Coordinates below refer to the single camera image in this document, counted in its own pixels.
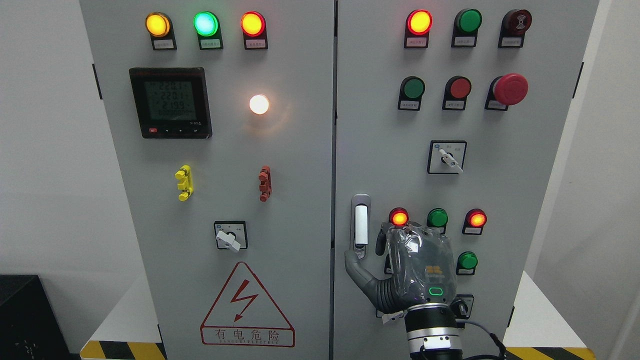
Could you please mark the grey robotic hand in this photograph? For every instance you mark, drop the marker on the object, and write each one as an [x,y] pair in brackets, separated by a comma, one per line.
[423,269]

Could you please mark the silver door handle lock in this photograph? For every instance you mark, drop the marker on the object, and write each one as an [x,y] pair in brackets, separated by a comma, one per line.
[360,224]

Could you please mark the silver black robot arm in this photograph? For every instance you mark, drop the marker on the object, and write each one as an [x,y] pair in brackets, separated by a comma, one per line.
[432,332]

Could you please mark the right grey cabinet door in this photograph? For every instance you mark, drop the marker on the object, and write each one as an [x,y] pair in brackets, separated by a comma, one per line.
[383,152]

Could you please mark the grey cabinet door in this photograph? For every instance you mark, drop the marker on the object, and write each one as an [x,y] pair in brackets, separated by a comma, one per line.
[288,235]
[383,152]

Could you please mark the left grey cabinet door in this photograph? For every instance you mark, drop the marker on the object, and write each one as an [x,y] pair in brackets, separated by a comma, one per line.
[288,235]

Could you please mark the green push button lower right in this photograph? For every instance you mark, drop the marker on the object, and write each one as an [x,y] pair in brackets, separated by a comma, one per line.
[466,264]

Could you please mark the green indicator middle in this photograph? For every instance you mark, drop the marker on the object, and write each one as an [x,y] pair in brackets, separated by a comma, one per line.
[438,219]

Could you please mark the red lit light middle left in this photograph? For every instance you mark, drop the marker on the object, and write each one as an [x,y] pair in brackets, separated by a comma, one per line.
[398,217]

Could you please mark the red lit light middle right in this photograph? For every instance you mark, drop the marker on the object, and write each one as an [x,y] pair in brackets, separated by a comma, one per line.
[474,222]

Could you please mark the white platform hazard striped base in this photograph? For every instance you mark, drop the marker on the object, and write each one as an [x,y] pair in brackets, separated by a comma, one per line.
[537,331]

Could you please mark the green push button upper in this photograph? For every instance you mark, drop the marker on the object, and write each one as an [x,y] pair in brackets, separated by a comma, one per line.
[410,94]

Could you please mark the red push button upper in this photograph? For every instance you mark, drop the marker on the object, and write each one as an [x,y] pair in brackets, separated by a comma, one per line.
[455,94]

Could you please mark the red terminal connector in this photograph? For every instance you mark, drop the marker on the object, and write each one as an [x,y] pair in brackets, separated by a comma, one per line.
[265,183]

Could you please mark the red electric hazard warning sign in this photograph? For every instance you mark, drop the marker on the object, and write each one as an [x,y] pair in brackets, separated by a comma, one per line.
[245,314]

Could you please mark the red emergency stop button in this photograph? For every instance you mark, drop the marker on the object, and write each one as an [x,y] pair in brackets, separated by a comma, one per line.
[506,90]

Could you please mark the white lit indicator light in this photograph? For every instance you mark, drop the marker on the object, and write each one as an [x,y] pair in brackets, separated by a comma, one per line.
[259,104]

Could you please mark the red lit light top right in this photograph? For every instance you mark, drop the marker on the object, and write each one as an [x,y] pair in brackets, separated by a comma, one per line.
[417,29]

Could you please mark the green indicator top right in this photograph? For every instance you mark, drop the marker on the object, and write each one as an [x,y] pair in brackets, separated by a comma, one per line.
[467,22]

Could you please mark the yellow terminal connector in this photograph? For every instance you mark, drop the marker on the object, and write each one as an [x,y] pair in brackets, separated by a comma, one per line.
[184,182]

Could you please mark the dark red buzzer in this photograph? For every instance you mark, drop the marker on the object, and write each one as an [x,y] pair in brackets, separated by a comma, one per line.
[515,24]

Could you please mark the red lit indicator light left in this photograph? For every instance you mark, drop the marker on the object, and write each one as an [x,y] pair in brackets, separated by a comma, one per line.
[253,26]

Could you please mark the black digital power meter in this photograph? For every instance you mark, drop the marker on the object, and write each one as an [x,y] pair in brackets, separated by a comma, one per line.
[171,102]

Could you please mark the green lit indicator light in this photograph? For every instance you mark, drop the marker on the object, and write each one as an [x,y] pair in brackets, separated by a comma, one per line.
[208,30]

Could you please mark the yellow indicator light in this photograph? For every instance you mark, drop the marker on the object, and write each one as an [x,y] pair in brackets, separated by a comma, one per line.
[161,30]

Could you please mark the black box lower left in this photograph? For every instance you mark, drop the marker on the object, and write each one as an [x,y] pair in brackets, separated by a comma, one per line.
[28,327]

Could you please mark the black rotary knob switch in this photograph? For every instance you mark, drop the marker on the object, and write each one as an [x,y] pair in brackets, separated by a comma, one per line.
[462,307]

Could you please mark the lower white selector switch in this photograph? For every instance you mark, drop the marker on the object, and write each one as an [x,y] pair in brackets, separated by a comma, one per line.
[389,318]

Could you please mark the upper right selector switch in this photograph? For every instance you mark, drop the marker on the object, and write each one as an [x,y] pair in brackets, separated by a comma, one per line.
[446,157]

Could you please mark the left door selector switch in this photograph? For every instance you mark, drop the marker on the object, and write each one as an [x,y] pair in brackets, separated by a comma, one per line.
[231,235]

